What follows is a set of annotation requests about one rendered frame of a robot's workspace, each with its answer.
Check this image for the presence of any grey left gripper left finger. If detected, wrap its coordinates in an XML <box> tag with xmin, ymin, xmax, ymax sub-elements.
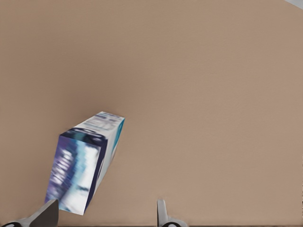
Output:
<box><xmin>0</xmin><ymin>198</ymin><xmax>60</xmax><ymax>227</ymax></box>

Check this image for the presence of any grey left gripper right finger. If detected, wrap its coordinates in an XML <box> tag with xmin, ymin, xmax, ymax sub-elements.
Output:
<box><xmin>157</xmin><ymin>199</ymin><xmax>188</xmax><ymax>227</ymax></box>

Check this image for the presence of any blue and white carton box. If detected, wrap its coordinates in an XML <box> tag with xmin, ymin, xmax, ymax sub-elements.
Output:
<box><xmin>44</xmin><ymin>111</ymin><xmax>126</xmax><ymax>216</ymax></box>

